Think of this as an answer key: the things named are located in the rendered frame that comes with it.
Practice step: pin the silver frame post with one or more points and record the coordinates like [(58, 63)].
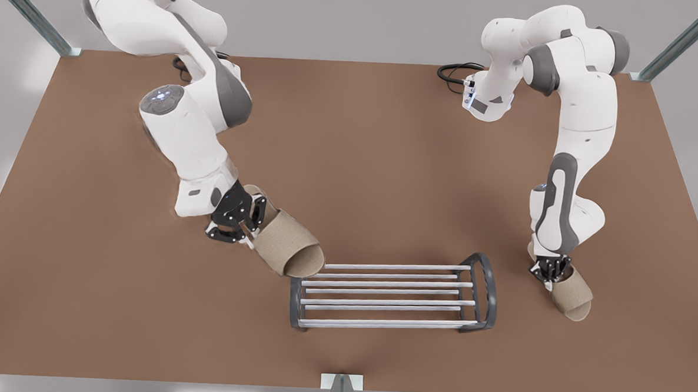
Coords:
[(341, 390), (30, 11), (679, 42)]

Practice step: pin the beige slipper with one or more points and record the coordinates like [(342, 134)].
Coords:
[(571, 291), (282, 243)]

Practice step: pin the grey metal shoe rack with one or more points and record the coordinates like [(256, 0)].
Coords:
[(392, 292)]

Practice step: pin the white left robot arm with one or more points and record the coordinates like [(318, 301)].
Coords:
[(576, 111)]

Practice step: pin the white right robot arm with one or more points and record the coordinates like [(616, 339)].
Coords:
[(181, 124)]

